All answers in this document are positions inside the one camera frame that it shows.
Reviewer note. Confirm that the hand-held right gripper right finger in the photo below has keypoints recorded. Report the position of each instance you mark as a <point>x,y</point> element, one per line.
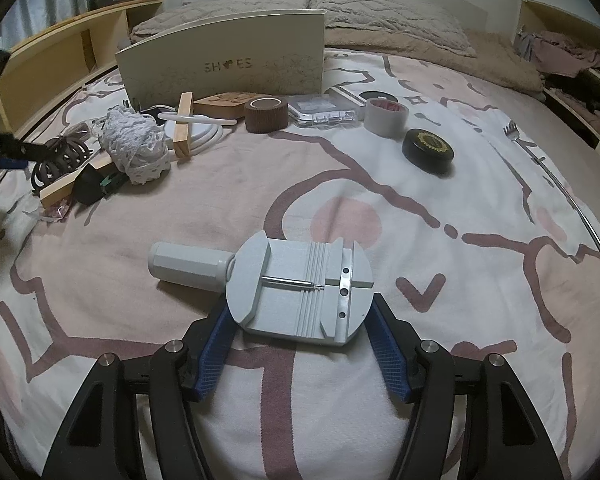
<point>390,350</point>

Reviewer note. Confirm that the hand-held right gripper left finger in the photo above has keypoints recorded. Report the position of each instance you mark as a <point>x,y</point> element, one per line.
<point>212,345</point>

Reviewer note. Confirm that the grey watch link remover tool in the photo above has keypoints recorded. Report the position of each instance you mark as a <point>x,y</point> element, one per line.
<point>300,290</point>

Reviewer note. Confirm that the white cardboard shoe box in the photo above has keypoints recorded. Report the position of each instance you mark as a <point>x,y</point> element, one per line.
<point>220,65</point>

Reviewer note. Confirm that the brown hair claw clip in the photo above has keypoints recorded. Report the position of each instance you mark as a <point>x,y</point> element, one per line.
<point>60,162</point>

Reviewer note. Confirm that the wooden block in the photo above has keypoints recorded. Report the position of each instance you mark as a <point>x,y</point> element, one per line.
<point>62,187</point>

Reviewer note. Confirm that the wooden bedside shelf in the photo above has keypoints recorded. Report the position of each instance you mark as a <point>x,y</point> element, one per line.
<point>55,55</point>

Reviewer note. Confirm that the bag of pink beads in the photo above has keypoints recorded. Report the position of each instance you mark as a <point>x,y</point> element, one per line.
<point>55,210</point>

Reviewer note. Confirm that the pale blue curtain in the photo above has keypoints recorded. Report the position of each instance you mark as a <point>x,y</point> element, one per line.
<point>40,0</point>

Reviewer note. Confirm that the green plastic clip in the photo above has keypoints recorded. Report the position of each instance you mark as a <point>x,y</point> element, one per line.
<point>112,181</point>

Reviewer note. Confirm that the white lace roll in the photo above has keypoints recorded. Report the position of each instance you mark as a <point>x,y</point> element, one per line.
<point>137,145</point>

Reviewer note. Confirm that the wooden stick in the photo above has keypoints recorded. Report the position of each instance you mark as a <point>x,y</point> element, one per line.
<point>184,125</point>

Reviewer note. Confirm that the black round tin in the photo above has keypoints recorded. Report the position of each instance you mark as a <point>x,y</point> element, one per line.
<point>427,152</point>

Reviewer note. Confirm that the carved wooden coaster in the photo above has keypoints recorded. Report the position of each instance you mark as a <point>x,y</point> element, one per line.
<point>222,104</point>

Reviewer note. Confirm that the white tape roll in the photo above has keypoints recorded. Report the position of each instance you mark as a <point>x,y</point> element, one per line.
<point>385,119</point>

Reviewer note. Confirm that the brown ribbed ribbon roll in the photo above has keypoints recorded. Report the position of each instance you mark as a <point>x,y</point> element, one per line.
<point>266,116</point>

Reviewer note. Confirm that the grey textured pillow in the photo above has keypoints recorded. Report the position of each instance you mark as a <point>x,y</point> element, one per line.
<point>390,17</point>
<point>220,10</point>

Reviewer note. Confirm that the metal fork back scratcher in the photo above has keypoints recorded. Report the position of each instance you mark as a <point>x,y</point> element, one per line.
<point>555,175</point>

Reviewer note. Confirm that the clear plastic case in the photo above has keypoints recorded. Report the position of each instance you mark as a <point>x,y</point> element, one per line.
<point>320,110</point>

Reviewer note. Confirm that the flat black disc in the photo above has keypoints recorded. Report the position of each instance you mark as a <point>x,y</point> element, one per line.
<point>380,96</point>

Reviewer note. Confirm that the white striped strip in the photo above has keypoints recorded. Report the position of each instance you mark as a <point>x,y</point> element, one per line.
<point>345,95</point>

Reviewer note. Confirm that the pile of clothes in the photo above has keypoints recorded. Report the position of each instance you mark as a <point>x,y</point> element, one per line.
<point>575,60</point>

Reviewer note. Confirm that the wooden wall niche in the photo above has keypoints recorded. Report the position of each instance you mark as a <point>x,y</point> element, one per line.
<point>565,50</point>

